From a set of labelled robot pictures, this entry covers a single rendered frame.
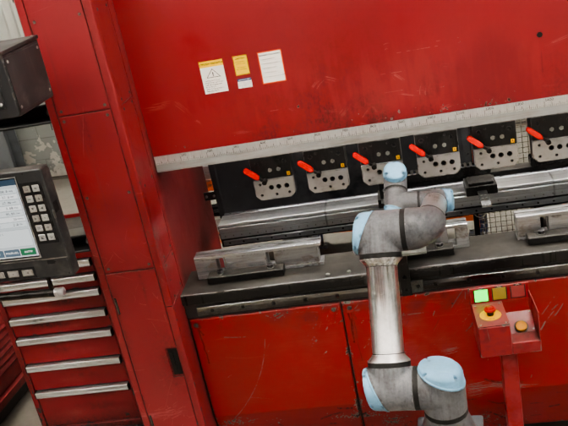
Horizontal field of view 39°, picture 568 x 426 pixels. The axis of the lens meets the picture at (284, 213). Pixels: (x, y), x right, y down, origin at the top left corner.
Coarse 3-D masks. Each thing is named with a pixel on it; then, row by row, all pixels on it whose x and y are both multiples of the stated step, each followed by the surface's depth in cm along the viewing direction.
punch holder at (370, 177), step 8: (360, 144) 286; (368, 144) 286; (376, 144) 286; (384, 144) 285; (392, 144) 285; (400, 144) 285; (360, 152) 288; (368, 152) 287; (376, 152) 287; (384, 152) 287; (392, 152) 286; (400, 152) 286; (376, 160) 288; (384, 160) 288; (392, 160) 287; (400, 160) 288; (368, 168) 289; (376, 168) 289; (368, 176) 290; (376, 176) 290; (368, 184) 292
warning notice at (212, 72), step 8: (200, 64) 281; (208, 64) 281; (216, 64) 280; (200, 72) 282; (208, 72) 282; (216, 72) 281; (224, 72) 281; (208, 80) 283; (216, 80) 283; (224, 80) 282; (208, 88) 284; (216, 88) 284; (224, 88) 283
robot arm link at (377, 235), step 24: (360, 216) 218; (384, 216) 216; (360, 240) 216; (384, 240) 214; (384, 264) 215; (384, 288) 215; (384, 312) 214; (384, 336) 213; (384, 360) 212; (408, 360) 214; (384, 384) 211; (408, 384) 209; (384, 408) 212; (408, 408) 211
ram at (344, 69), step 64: (128, 0) 275; (192, 0) 273; (256, 0) 270; (320, 0) 268; (384, 0) 266; (448, 0) 264; (512, 0) 262; (192, 64) 281; (256, 64) 279; (320, 64) 277; (384, 64) 275; (448, 64) 272; (512, 64) 270; (192, 128) 291; (256, 128) 288; (320, 128) 286; (448, 128) 281
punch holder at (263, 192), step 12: (276, 156) 291; (288, 156) 291; (252, 168) 294; (264, 168) 294; (276, 168) 293; (288, 168) 293; (276, 180) 295; (288, 180) 294; (264, 192) 297; (276, 192) 296; (288, 192) 296
